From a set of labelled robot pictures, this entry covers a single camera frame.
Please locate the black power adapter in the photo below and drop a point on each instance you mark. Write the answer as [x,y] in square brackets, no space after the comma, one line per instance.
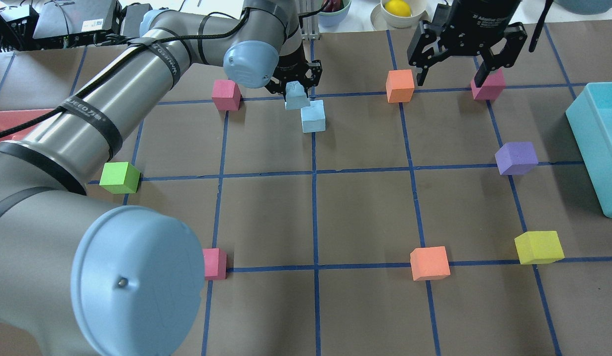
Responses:
[132,16]

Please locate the light blue bowl with fruit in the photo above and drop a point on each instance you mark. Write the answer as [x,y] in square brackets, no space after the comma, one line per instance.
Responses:
[334,12]

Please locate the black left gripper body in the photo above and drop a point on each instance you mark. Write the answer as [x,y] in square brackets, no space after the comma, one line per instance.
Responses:
[289,66]

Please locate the aluminium frame post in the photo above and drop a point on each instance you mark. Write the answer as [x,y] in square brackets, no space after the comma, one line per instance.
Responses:
[310,25]

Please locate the dark pink foam block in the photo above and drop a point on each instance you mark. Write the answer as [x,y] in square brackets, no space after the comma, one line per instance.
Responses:
[215,261]

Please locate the beige bowl with lemon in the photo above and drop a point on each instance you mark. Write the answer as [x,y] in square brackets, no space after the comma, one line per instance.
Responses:
[398,14]

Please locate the orange foam block window side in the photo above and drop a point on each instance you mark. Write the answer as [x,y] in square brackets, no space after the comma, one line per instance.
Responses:
[400,86]

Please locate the pink foam block far right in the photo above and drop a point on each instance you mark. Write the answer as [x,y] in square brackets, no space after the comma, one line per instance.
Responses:
[493,86]

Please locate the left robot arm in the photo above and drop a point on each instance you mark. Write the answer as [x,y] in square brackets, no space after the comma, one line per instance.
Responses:
[87,277]

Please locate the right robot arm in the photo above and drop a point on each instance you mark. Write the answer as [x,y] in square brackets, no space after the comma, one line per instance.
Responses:
[468,28]

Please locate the pink foam block window side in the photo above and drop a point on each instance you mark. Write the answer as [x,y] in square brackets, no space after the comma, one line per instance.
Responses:
[226,95]

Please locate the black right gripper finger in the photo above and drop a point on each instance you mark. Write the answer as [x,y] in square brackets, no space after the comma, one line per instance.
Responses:
[482,74]
[421,74]

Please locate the black computer box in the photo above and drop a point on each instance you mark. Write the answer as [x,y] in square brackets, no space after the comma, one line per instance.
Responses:
[77,19]

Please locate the green foam block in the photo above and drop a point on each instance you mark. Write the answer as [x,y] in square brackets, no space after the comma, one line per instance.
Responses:
[120,178]

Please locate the purple foam block near cyan bin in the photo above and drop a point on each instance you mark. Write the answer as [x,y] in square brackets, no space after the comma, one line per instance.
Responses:
[516,158]

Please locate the light blue foam block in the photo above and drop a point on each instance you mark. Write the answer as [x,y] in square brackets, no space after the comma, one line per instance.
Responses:
[295,97]

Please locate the light blue foam block carried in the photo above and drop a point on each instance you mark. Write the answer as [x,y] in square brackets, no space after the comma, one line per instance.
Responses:
[313,117]

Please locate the yellow foam block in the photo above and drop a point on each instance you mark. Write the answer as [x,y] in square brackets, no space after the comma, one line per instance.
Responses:
[539,247]

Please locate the cyan plastic bin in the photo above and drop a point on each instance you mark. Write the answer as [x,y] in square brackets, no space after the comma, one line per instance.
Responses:
[590,118]

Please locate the pink plastic bin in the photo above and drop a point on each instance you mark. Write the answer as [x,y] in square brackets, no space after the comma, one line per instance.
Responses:
[12,118]

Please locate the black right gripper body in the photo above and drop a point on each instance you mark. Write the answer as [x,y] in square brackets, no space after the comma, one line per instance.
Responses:
[477,17]

